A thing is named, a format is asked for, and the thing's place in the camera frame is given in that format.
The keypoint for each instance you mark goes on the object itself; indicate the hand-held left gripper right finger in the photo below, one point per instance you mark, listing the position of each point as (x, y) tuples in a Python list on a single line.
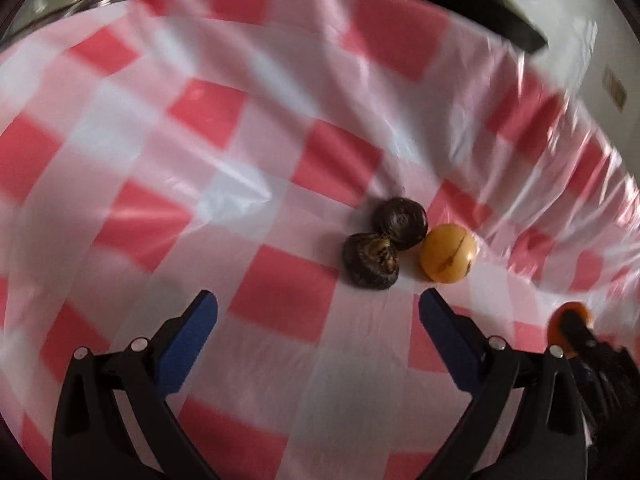
[(445, 330)]

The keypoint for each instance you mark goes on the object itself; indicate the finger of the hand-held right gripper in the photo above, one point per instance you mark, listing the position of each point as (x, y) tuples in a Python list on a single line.
[(576, 329)]

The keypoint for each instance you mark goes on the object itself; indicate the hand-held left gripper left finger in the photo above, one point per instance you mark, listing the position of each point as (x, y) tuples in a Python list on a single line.
[(192, 327)]

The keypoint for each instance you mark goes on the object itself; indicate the small orange fruit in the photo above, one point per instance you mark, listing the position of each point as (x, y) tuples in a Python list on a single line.
[(554, 331)]

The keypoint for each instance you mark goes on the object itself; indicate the yellow round fruit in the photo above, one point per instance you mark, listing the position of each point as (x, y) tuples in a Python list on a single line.
[(447, 252)]

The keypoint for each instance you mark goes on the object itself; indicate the dark wrinkled fruit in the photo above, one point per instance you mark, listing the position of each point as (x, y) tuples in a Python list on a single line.
[(370, 261), (400, 222)]

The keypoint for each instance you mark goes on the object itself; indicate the red white checked tablecloth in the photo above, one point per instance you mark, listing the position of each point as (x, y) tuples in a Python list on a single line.
[(200, 185)]

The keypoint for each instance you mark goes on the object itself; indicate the beige wall socket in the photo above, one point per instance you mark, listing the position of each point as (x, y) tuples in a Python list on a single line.
[(615, 88)]

